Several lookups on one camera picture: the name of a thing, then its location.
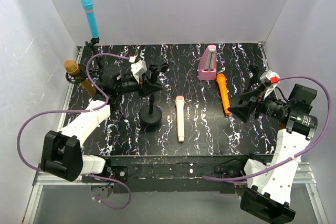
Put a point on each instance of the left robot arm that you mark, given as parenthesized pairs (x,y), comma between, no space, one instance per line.
(62,154)

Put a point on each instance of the blue microphone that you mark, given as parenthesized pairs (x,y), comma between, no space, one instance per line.
(88,8)

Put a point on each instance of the pink microphone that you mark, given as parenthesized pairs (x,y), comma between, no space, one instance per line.
(179,104)

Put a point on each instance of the orange microphone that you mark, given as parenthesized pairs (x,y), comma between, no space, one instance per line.
(221,81)

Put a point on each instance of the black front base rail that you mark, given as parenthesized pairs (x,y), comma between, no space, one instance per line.
(176,173)

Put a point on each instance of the shock-mount tripod mic stand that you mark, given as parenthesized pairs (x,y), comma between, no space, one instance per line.
(78,73)

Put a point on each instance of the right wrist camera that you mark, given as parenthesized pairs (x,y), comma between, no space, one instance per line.
(270,80)

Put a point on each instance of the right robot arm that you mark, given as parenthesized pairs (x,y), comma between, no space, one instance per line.
(268,195)

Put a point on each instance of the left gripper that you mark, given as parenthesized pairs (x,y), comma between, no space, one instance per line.
(144,83)

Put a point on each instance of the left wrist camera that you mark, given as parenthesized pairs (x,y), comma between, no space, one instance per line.
(138,68)

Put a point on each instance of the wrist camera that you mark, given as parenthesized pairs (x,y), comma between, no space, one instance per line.
(270,80)
(138,68)

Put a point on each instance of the gold microphone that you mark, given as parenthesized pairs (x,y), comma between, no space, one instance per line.
(78,75)

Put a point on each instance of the pink metronome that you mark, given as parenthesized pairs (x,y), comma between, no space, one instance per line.
(207,67)

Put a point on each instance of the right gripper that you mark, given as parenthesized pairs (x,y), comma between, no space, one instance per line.
(258,103)

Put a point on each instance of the black round-base mic stand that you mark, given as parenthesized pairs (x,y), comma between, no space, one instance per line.
(151,115)

